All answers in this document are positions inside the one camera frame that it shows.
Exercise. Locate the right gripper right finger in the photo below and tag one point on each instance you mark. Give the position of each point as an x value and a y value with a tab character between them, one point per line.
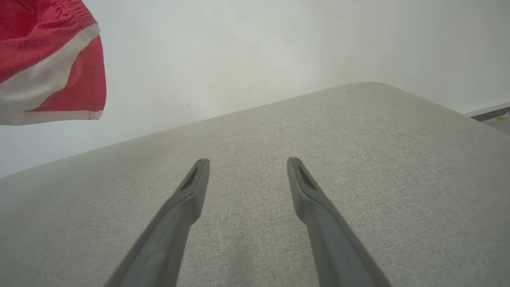
326	231

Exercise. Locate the wall baseboard strip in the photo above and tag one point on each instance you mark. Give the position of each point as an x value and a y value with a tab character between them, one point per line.
494	111

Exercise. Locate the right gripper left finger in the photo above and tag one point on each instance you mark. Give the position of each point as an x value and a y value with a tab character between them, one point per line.
179	223

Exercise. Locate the red shorts with white stripe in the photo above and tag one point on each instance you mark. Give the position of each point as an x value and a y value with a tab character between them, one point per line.
40	40

